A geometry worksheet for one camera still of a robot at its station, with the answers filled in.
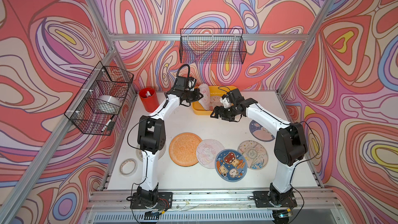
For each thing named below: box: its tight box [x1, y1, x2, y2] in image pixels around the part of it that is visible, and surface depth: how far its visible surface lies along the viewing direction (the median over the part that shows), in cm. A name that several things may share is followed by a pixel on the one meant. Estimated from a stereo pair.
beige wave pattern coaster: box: [237, 140, 269, 171], surface depth 90 cm
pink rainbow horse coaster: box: [197, 83, 210, 111], surface depth 100 cm
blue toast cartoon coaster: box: [214, 148, 248, 183], surface depth 86 cm
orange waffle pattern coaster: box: [168, 132, 203, 167], surface depth 92 cm
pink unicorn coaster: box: [195, 138, 226, 170], surface depth 91 cm
